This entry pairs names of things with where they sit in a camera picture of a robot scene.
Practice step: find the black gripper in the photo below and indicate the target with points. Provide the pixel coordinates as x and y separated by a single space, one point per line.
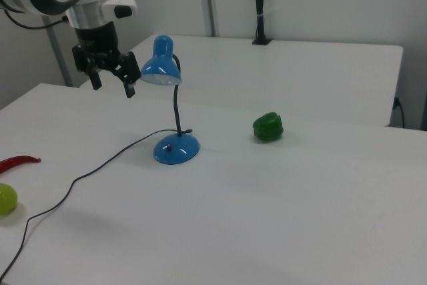
96 51

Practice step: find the blue desk lamp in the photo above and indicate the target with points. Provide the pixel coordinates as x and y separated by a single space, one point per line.
177 151

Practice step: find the red chili pepper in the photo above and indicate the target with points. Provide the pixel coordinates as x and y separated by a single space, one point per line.
16 161

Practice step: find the yellow-green apple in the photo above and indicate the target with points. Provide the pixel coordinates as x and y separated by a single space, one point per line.
5 198

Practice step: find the green bell pepper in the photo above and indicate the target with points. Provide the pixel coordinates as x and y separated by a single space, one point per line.
268 128

